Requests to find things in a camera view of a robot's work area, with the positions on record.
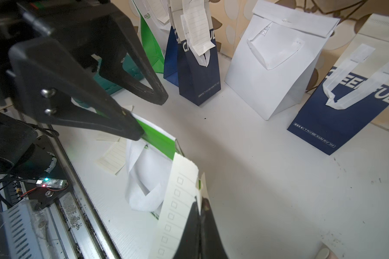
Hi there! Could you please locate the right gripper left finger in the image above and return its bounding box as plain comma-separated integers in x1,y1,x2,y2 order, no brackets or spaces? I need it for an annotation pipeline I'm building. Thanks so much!
173,201,201,259

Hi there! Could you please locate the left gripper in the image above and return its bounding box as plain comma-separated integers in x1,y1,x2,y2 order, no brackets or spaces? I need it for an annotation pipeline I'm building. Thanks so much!
0,1,168,140

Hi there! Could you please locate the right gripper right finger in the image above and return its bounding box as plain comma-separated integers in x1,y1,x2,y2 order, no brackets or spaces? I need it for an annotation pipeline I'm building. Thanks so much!
200,198,228,259

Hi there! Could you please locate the blue white Cheerful bag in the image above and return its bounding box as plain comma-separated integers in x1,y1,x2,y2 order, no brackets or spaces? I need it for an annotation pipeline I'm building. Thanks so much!
163,1,179,87

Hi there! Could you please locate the green white bag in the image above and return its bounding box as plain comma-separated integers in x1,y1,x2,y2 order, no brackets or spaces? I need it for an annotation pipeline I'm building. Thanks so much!
133,0,171,73
125,113,184,218

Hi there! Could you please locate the navy bag front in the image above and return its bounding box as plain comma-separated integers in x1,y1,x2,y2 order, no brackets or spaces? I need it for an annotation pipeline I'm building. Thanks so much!
171,1,221,106

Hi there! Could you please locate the navy bag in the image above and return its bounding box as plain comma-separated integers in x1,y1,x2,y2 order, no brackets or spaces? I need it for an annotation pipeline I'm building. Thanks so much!
288,14,389,155
171,1,221,106

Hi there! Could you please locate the pink mini stapler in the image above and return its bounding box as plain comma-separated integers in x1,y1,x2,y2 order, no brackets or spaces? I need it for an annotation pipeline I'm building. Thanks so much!
315,245,338,259

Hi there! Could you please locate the green tool case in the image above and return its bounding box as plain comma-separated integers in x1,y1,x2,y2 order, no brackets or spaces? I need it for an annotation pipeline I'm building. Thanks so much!
72,53,145,109

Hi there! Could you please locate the large white paper bag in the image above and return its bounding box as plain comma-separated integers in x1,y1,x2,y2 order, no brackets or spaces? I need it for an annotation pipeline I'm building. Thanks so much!
225,1,339,120

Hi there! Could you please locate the navy bag rear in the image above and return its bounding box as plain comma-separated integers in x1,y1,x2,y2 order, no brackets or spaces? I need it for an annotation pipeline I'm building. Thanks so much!
288,14,389,155

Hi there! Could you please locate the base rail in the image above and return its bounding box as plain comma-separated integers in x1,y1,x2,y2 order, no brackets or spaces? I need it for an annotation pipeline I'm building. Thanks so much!
0,122,121,259

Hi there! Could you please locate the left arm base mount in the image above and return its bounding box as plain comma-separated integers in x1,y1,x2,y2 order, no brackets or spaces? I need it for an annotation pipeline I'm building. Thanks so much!
0,134,70,214

